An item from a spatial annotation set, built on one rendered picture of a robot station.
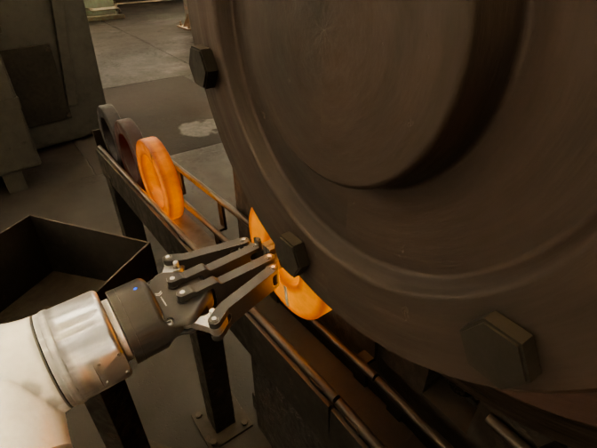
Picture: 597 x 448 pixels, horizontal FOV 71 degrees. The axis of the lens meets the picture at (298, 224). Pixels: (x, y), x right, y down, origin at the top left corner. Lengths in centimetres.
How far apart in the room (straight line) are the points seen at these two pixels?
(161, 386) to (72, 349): 106
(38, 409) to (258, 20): 33
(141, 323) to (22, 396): 10
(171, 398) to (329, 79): 131
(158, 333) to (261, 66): 28
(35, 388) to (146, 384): 107
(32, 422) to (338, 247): 28
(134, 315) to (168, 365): 108
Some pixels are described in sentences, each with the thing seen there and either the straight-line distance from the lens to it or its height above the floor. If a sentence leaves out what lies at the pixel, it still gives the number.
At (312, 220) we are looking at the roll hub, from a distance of 22.
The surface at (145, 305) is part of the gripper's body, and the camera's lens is 41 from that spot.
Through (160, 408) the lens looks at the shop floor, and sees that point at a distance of 140.
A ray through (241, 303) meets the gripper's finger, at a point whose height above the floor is 84.
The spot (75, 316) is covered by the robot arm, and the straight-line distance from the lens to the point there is 41.
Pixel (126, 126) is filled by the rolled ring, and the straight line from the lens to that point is 109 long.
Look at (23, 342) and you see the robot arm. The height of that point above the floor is 87.
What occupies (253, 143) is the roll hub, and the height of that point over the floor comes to 104.
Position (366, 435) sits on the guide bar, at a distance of 49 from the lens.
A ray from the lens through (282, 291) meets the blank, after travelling 54.
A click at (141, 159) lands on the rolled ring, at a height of 74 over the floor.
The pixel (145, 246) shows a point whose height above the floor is 72.
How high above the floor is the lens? 114
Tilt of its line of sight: 34 degrees down
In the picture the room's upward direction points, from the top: straight up
